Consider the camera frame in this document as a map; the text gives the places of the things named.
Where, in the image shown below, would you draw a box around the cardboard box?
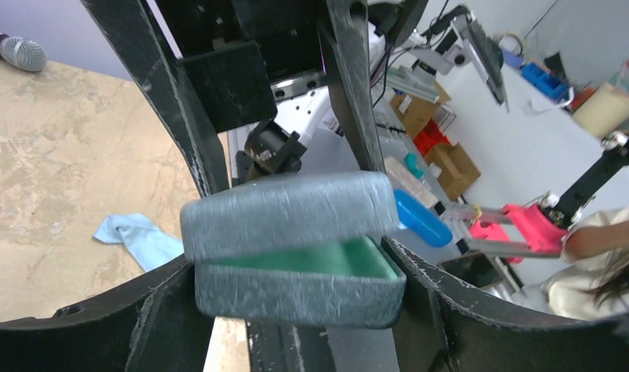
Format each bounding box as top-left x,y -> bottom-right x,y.
424,143 -> 481,200

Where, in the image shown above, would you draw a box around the blue bins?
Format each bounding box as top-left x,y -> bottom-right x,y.
521,62 -> 570,102

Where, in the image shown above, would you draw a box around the blue plastic object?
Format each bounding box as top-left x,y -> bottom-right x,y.
394,189 -> 453,248

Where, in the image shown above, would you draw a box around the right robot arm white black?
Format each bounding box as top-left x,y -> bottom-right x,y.
84,1 -> 427,196

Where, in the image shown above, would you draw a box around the grey glasses case green lining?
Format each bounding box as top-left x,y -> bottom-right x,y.
180,171 -> 406,329

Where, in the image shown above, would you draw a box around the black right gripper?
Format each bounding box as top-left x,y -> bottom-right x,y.
82,0 -> 385,197

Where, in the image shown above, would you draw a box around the blue cloth crumpled right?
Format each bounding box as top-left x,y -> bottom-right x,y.
93,213 -> 184,272

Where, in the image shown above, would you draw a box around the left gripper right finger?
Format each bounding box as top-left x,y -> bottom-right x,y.
381,237 -> 629,371

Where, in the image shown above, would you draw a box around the purple microphone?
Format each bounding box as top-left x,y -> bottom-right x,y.
0,32 -> 47,73

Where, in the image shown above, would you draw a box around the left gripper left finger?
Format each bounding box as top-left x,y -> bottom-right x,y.
0,257 -> 215,371

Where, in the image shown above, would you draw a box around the pink robot part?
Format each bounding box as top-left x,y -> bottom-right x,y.
469,204 -> 567,258

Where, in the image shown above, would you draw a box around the person in beige top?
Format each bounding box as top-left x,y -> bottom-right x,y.
541,206 -> 629,321

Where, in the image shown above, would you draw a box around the beige round container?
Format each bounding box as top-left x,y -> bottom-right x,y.
572,83 -> 629,139

